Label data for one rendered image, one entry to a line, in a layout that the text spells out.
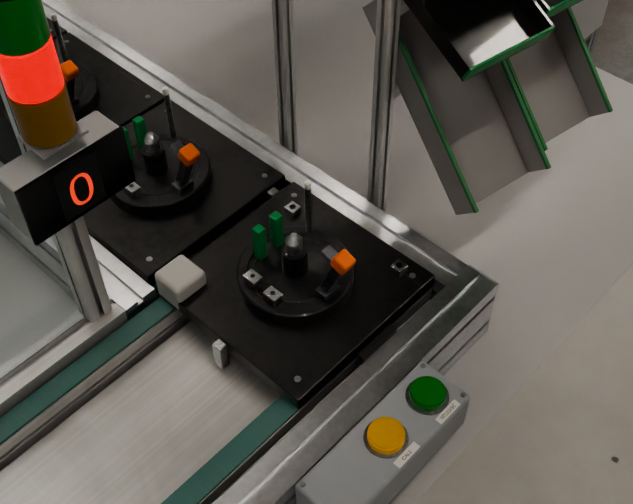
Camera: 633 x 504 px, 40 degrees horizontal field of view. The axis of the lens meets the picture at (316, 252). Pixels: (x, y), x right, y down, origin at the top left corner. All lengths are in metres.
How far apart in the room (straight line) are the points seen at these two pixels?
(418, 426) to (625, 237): 0.50
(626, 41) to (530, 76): 2.01
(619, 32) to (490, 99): 2.13
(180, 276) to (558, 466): 0.49
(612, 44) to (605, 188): 1.85
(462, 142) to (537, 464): 0.40
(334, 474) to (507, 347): 0.33
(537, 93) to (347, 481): 0.59
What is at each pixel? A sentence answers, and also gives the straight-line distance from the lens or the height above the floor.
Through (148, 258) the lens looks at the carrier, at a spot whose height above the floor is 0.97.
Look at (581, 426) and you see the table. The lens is 1.11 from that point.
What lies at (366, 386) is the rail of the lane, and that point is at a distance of 0.98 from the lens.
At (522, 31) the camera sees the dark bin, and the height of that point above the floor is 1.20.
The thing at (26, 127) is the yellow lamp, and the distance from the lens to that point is 0.81.
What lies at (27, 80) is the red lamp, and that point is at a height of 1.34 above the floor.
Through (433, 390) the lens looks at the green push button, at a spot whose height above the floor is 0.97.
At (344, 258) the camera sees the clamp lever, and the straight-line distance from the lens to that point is 0.94.
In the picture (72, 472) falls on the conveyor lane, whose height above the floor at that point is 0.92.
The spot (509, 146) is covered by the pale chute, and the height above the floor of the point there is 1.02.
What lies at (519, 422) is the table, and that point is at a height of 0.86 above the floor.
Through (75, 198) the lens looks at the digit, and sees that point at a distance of 0.86.
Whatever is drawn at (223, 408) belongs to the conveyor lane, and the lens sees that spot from 1.02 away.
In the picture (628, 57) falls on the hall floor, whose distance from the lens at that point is 3.15.
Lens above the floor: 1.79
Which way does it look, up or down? 49 degrees down
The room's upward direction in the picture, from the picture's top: 1 degrees counter-clockwise
